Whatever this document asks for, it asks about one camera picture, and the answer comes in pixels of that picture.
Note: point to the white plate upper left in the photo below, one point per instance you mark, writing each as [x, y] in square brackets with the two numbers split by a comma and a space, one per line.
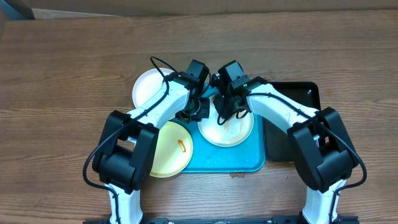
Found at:
[146, 89]

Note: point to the black water tray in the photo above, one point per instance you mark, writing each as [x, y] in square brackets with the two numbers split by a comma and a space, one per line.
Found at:
[277, 146]

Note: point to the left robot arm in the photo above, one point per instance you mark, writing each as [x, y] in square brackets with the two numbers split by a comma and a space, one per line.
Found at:
[123, 159]

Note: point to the yellow plate with stain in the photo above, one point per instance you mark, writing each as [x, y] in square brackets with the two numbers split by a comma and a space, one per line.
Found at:
[173, 152]

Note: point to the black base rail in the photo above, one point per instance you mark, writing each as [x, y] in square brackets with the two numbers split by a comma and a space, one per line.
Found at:
[274, 220]

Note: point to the white plate with stain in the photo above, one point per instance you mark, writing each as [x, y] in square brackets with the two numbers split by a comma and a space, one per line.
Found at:
[233, 132]

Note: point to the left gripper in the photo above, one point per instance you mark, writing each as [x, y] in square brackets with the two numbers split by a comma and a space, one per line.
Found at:
[204, 114]

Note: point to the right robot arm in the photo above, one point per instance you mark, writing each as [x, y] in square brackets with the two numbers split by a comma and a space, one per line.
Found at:
[322, 151]

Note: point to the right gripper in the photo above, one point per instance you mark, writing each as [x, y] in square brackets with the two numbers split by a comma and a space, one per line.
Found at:
[226, 109]

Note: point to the blue plastic tray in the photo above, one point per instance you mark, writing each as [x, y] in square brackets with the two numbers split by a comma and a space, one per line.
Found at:
[248, 156]

